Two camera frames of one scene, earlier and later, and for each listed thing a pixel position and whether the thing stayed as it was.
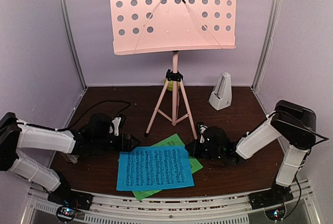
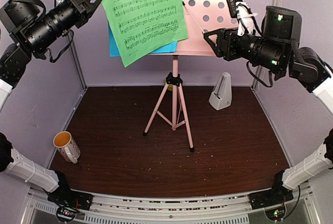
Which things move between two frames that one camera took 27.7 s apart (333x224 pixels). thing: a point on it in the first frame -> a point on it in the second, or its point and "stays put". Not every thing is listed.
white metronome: x=221 y=97 stays put
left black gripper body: x=101 y=142 -> x=42 y=31
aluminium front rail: x=231 y=209 stays put
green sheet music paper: x=174 y=140 -> x=144 y=11
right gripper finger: x=193 y=148 -> x=214 y=32
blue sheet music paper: x=154 y=168 -> x=114 y=51
